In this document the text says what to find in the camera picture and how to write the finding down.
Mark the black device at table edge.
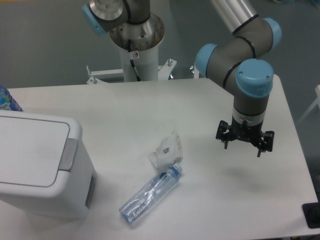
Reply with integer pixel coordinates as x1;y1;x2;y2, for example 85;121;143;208
302;202;320;229

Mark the white frame at right edge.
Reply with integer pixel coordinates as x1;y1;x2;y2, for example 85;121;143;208
296;85;320;125

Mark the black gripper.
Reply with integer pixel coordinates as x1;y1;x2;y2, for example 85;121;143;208
215;118;275;158

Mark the crumpled white plastic wrapper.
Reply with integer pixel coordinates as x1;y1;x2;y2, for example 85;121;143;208
148;129;183;171

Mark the white trash can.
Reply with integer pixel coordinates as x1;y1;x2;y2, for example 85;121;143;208
0;110;97;219

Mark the black cable on pedestal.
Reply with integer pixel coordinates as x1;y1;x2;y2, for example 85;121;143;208
126;38;143;82

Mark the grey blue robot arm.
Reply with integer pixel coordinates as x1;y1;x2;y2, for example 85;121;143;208
82;0;282;153

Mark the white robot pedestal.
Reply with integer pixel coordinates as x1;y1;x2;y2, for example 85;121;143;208
86;13;177;84

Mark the clear plastic water bottle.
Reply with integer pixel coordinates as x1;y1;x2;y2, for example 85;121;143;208
119;163;183;224

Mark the blue labelled bottle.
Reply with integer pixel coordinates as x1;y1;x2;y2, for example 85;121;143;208
0;85;23;112

